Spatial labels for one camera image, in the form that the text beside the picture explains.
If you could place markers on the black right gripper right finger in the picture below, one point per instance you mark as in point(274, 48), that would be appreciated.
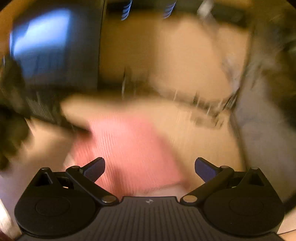
point(242, 204)

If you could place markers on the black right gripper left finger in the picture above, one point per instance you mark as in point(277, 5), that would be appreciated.
point(58, 204)

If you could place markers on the pink child sweater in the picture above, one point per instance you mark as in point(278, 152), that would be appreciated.
point(138, 161)

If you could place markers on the curved black monitor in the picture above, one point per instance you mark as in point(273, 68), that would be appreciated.
point(53, 52)

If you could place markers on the black power strip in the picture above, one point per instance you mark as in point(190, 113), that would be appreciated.
point(221, 12)

